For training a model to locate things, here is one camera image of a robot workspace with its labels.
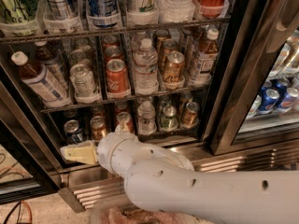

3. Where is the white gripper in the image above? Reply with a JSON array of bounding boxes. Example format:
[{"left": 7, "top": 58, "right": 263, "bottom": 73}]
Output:
[{"left": 60, "top": 132, "right": 147, "bottom": 178}]

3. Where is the silver 7up can front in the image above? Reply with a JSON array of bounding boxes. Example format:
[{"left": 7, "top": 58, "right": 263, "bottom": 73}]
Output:
[{"left": 70, "top": 63, "right": 97, "bottom": 97}]

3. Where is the silver 7up can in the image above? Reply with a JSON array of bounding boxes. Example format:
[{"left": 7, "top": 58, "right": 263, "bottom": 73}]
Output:
[
  {"left": 70, "top": 49, "right": 91, "bottom": 67},
  {"left": 70, "top": 63, "right": 97, "bottom": 97}
]

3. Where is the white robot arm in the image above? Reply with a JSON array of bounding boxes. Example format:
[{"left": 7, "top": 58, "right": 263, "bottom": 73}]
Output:
[{"left": 61, "top": 132, "right": 299, "bottom": 224}]

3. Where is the blue pepsi can bottom shelf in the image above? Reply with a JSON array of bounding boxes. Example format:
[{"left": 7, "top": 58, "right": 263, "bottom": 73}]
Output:
[{"left": 64, "top": 119, "right": 87, "bottom": 144}]

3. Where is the gold can bottom left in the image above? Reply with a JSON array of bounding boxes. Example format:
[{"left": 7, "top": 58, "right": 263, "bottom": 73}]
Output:
[{"left": 90, "top": 116, "right": 108, "bottom": 141}]

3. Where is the gold can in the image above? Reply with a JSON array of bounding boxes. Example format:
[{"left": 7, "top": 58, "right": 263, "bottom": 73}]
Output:
[
  {"left": 181, "top": 102, "right": 199, "bottom": 126},
  {"left": 90, "top": 116, "right": 108, "bottom": 141}
]

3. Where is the red can bottom shelf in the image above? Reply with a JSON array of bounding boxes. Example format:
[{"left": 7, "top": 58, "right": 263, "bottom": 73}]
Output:
[{"left": 116, "top": 112, "right": 134, "bottom": 133}]

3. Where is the water bottle bottom shelf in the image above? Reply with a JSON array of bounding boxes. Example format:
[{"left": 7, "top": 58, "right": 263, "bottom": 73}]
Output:
[{"left": 137, "top": 101, "right": 156, "bottom": 135}]

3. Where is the red coca-cola can front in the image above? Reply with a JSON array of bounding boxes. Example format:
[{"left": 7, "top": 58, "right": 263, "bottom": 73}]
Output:
[{"left": 106, "top": 59, "right": 129, "bottom": 93}]

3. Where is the red coca-cola can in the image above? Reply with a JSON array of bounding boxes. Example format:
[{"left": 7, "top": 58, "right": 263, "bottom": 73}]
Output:
[
  {"left": 106, "top": 59, "right": 129, "bottom": 93},
  {"left": 104, "top": 46, "right": 123, "bottom": 63}
]

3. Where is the green can bottom shelf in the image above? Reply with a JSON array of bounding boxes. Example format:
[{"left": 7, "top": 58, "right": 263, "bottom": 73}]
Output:
[{"left": 160, "top": 105, "right": 178, "bottom": 131}]

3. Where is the gold can bottom right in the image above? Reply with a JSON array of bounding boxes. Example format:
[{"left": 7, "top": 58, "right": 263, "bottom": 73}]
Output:
[{"left": 181, "top": 102, "right": 199, "bottom": 126}]

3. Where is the clear water bottle middle shelf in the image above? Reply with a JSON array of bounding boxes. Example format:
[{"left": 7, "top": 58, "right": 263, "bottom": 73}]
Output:
[{"left": 134, "top": 38, "right": 158, "bottom": 90}]

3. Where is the gold can front middle shelf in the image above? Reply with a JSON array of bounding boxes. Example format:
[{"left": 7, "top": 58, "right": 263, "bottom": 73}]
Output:
[{"left": 163, "top": 51, "right": 185, "bottom": 83}]

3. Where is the gold can shelf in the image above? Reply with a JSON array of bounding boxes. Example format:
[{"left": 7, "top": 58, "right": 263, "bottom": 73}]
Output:
[
  {"left": 163, "top": 51, "right": 185, "bottom": 83},
  {"left": 159, "top": 38, "right": 178, "bottom": 71}
]

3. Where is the open glass fridge door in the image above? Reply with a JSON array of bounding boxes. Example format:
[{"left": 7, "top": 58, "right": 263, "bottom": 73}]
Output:
[{"left": 211, "top": 0, "right": 299, "bottom": 155}]

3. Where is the steel fridge vent grille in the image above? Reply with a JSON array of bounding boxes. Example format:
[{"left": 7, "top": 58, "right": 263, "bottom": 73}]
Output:
[{"left": 59, "top": 140, "right": 299, "bottom": 212}]

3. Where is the clear plastic food container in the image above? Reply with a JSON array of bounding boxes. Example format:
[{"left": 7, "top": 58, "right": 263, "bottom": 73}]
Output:
[{"left": 91, "top": 194, "right": 213, "bottom": 224}]

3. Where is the brown tea bottle left front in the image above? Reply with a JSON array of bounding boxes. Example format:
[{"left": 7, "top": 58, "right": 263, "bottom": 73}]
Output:
[{"left": 11, "top": 51, "right": 67, "bottom": 102}]

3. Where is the brown tea bottle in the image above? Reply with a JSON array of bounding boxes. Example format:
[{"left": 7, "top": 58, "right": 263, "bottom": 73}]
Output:
[
  {"left": 35, "top": 41, "right": 68, "bottom": 90},
  {"left": 189, "top": 27, "right": 219, "bottom": 82},
  {"left": 11, "top": 51, "right": 67, "bottom": 102}
]

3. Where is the brown tea bottle left rear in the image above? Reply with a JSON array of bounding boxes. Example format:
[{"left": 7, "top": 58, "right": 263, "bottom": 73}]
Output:
[{"left": 35, "top": 41, "right": 68, "bottom": 90}]

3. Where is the brown tea bottle right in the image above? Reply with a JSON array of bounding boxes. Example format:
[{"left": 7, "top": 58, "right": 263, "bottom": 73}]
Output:
[{"left": 189, "top": 27, "right": 219, "bottom": 82}]

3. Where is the green bottle top left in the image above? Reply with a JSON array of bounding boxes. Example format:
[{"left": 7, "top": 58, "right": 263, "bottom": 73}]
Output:
[{"left": 0, "top": 0, "right": 41, "bottom": 37}]

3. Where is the orange black floor cable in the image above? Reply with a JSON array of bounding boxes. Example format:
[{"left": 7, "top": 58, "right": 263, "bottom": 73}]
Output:
[{"left": 2, "top": 200, "right": 34, "bottom": 224}]

